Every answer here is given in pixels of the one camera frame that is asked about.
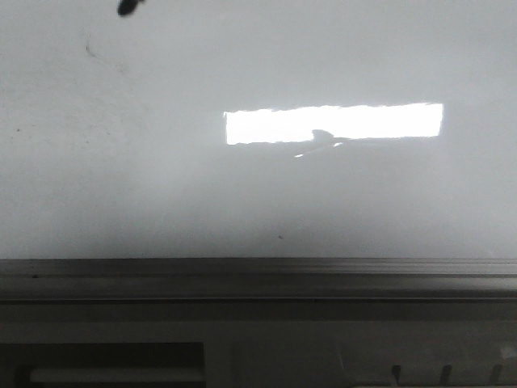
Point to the white whiteboard marker pen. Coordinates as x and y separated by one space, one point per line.
126 8

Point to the white whiteboard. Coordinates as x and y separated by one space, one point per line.
258 129

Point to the aluminium whiteboard frame rail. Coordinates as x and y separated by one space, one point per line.
27 280

